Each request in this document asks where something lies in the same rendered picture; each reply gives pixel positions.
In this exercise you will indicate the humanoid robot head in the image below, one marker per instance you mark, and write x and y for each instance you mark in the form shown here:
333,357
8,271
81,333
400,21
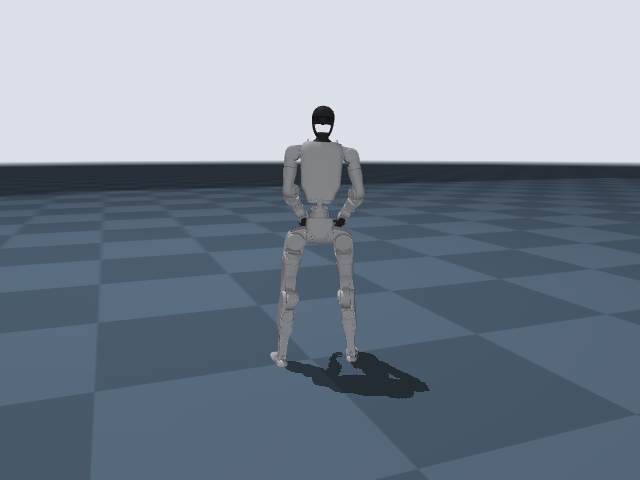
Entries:
322,115

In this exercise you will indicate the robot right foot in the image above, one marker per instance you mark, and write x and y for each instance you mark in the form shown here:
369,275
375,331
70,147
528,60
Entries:
351,358

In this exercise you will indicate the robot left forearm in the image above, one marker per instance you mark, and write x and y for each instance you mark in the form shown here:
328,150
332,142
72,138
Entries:
297,207

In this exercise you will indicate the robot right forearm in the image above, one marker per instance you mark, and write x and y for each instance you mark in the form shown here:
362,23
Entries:
348,208

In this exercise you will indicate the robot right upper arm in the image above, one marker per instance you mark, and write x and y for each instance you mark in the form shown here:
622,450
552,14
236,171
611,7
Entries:
351,157

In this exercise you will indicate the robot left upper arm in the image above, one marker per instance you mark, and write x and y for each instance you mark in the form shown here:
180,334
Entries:
292,154

